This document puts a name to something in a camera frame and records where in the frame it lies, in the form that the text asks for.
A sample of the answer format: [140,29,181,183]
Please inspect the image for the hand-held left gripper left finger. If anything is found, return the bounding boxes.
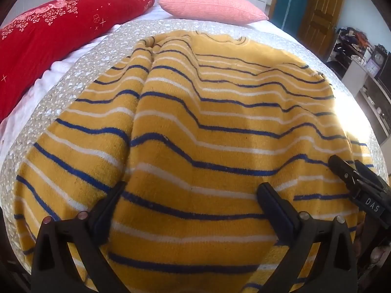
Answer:
[31,181,128,293]

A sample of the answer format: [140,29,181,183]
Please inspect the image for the white desk unit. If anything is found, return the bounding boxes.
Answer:
[341,58,391,145]

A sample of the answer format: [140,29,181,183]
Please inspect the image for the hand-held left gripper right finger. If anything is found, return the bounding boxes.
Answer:
[256,182,358,293]

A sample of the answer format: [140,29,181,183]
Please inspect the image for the yellow striped sweater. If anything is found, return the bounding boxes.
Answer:
[14,30,369,293]

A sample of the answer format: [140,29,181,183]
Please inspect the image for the cluttered shelf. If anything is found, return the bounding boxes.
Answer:
[326,26,375,68]

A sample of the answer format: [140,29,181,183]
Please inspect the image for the red embroidered bolster pillow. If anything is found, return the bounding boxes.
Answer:
[0,0,156,123]

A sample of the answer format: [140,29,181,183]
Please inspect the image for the black mantel clock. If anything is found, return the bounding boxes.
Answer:
[371,44,388,74]

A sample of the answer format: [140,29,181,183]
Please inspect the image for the teal curtain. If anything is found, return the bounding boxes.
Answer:
[270,0,306,38]

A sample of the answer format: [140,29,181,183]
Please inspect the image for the beige heart-print quilt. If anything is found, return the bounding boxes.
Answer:
[0,18,390,281]

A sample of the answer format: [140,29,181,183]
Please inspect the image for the dark monitor screen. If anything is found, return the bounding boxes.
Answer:
[377,54,391,90]

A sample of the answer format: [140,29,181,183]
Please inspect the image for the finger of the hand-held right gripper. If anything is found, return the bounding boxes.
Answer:
[328,155,358,191]
[354,159,391,190]

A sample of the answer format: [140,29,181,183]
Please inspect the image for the pink ribbed pillow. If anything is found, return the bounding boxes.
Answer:
[158,0,269,26]

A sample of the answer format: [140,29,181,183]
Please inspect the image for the wooden door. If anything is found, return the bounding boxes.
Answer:
[298,0,348,59]

